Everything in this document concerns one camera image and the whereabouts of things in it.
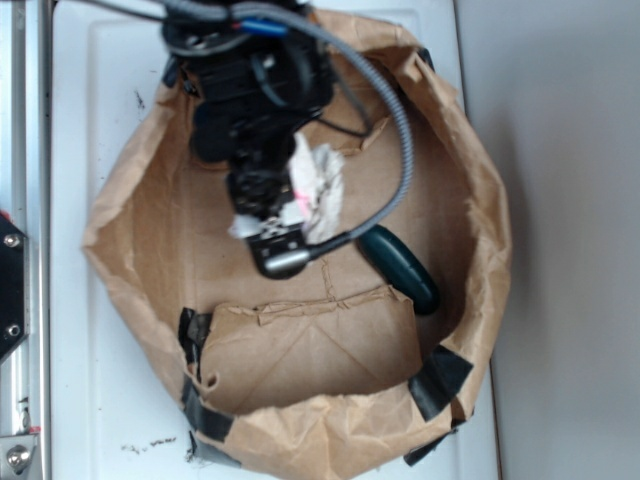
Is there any grey braided cable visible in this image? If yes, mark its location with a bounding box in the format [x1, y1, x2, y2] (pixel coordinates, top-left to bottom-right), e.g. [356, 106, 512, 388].
[89, 0, 416, 251]

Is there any black mounting bracket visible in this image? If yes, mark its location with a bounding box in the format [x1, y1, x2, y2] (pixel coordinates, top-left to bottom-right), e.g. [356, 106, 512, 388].
[0, 210, 29, 364]

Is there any white paper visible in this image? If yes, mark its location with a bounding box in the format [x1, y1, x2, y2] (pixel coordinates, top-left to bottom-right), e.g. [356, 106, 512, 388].
[229, 133, 344, 245]

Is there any black tape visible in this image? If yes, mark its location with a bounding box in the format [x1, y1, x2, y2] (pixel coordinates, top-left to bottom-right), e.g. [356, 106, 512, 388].
[177, 307, 242, 469]
[408, 345, 473, 422]
[418, 47, 435, 71]

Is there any black tape lower left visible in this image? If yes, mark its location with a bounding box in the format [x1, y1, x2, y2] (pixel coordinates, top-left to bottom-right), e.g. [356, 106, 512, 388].
[177, 307, 242, 469]

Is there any white plastic tray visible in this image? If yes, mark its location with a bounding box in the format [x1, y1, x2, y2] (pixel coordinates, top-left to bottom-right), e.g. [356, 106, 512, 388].
[50, 1, 499, 479]

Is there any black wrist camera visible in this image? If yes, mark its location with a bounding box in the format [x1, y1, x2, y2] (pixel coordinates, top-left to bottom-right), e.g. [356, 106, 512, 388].
[246, 224, 312, 280]

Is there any aluminium frame rail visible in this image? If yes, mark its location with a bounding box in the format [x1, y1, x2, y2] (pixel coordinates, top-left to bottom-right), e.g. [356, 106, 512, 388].
[1, 1, 54, 479]

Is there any brown paper bag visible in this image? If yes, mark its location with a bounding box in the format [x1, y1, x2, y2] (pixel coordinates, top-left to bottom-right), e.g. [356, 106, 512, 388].
[83, 10, 512, 479]

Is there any dark green oval object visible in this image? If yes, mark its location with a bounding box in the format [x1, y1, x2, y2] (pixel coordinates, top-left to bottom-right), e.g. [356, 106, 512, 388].
[357, 225, 440, 315]

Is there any black tape upper right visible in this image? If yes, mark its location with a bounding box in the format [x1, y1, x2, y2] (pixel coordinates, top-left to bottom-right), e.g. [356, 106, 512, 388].
[418, 47, 435, 71]

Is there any black tape lower right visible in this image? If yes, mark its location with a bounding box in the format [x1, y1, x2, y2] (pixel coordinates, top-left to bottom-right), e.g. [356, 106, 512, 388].
[408, 345, 473, 422]

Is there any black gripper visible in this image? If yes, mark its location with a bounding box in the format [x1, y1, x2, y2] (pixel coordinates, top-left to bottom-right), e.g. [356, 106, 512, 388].
[162, 7, 335, 220]

